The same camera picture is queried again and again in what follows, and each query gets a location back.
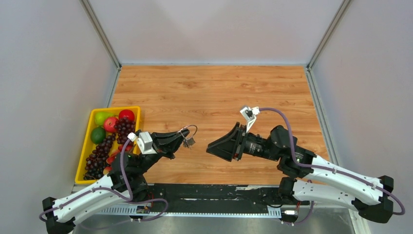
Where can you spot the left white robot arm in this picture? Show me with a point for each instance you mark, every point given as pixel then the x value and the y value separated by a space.
pixel 124 183

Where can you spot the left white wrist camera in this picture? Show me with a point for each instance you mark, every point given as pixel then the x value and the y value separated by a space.
pixel 144 142

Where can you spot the green pear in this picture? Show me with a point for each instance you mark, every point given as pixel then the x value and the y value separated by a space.
pixel 101 116

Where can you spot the black headed silver key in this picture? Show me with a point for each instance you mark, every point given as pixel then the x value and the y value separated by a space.
pixel 188 142

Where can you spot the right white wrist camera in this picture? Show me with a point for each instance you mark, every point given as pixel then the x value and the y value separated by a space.
pixel 250 115

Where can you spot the silver keyring with keys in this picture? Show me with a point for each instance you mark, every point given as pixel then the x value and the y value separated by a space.
pixel 186 128

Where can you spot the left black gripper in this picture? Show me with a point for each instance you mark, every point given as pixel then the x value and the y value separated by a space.
pixel 172 141

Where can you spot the red yellow apple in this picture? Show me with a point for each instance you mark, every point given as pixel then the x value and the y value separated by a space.
pixel 109 124

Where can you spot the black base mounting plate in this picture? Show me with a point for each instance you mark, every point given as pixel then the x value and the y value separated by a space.
pixel 214 199

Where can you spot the upper dark grape bunch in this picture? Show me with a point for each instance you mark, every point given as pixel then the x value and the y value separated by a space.
pixel 123 127

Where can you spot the dark grape bunch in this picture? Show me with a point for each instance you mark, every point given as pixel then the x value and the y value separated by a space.
pixel 96 161
pixel 123 127

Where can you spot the red apple top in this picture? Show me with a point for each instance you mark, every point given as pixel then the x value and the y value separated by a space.
pixel 126 114

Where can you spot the lower dark grape bunch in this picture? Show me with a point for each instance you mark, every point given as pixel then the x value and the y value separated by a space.
pixel 96 161

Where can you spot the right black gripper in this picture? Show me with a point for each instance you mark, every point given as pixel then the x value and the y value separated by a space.
pixel 230 146

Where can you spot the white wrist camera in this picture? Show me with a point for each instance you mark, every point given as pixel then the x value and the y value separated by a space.
pixel 144 142
pixel 250 115

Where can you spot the small red fruits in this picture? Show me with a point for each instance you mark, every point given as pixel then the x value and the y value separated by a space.
pixel 109 161

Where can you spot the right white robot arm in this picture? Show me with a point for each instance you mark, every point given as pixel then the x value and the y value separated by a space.
pixel 309 177

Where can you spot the green lime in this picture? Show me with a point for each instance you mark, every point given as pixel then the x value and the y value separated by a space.
pixel 97 135

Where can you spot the yellow plastic tray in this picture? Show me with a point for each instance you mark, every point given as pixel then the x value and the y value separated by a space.
pixel 88 146

